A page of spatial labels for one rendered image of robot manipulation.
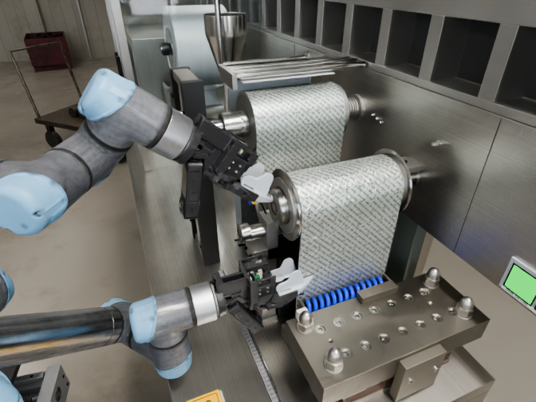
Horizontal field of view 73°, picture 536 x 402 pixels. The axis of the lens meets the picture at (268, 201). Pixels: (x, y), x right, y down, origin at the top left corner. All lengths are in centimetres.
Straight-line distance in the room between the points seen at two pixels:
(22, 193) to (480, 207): 74
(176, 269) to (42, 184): 67
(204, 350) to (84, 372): 128
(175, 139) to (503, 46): 55
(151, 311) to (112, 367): 143
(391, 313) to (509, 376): 146
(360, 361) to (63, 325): 53
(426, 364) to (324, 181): 40
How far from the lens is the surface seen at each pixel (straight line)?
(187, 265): 113
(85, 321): 75
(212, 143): 61
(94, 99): 55
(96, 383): 209
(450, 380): 96
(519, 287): 79
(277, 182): 72
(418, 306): 89
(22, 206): 51
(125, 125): 56
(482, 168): 78
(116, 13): 152
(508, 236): 78
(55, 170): 54
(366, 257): 86
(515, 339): 244
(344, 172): 74
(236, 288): 71
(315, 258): 77
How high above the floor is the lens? 165
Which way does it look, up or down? 32 degrees down
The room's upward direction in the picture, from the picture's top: straight up
